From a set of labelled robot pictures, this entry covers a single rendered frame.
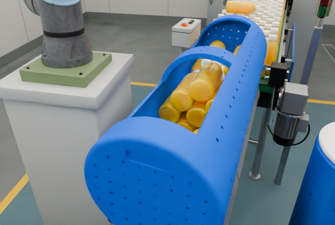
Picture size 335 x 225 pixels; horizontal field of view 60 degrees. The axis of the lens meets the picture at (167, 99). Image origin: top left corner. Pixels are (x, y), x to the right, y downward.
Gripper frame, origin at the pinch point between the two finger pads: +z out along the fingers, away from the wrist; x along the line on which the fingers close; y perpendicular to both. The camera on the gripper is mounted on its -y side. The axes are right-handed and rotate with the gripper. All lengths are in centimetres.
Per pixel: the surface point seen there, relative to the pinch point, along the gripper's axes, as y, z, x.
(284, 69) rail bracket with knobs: 17.1, 22.4, 35.5
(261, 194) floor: -4, 122, 40
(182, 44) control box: 7.3, 20.9, -15.4
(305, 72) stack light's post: -18, 37, 48
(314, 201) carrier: 79, 34, 47
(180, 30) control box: 7.3, 13.4, -16.7
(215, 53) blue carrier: 69, -1, 14
